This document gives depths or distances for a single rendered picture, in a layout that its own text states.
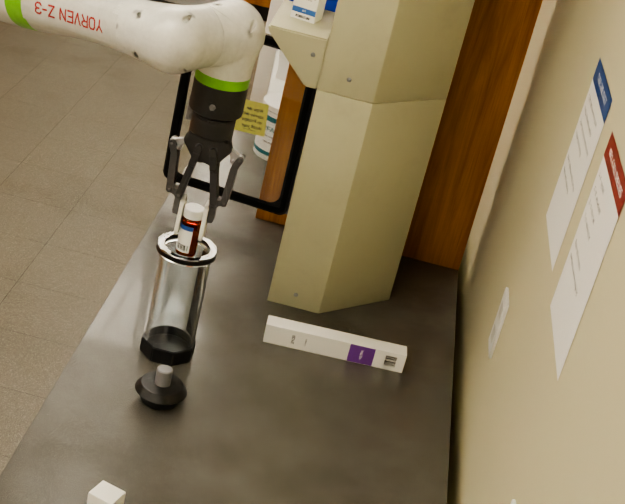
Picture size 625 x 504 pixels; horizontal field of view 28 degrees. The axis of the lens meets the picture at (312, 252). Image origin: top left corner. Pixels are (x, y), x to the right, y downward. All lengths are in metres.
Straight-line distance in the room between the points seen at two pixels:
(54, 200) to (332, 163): 2.62
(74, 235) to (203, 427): 2.60
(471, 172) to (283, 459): 0.96
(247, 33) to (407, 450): 0.78
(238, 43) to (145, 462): 0.69
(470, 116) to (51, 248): 2.20
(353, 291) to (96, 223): 2.33
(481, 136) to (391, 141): 0.38
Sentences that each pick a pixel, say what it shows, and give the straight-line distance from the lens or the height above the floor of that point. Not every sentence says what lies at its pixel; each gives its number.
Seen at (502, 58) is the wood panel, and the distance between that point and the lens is 2.72.
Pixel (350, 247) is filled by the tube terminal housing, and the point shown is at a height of 1.09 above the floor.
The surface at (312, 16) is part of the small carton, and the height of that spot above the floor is 1.52.
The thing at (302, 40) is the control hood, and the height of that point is 1.50.
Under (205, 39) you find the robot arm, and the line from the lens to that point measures 1.95.
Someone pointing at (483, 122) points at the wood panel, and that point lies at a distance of 2.76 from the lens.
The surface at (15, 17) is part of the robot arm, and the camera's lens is 2.20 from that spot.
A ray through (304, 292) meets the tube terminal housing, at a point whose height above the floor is 0.98.
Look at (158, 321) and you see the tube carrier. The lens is 2.25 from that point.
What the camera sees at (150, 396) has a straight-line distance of 2.15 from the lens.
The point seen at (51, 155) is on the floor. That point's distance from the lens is 5.30.
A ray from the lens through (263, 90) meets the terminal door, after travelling 2.73.
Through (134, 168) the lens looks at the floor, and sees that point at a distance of 5.30.
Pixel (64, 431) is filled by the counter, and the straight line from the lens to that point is 2.09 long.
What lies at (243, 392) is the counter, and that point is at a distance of 2.26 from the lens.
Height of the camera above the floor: 2.18
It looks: 26 degrees down
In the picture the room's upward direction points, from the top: 14 degrees clockwise
